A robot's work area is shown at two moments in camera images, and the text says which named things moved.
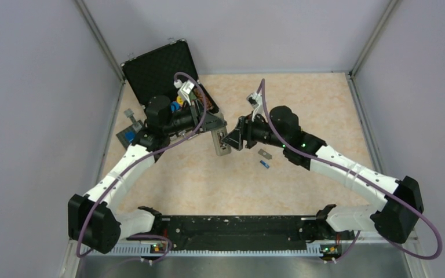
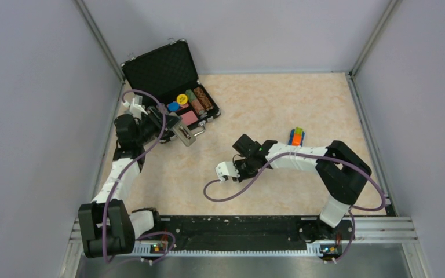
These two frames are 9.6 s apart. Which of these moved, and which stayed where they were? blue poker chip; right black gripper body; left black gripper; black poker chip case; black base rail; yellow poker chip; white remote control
Moved: right black gripper body; white remote control; left black gripper
Stayed: black base rail; blue poker chip; black poker chip case; yellow poker chip
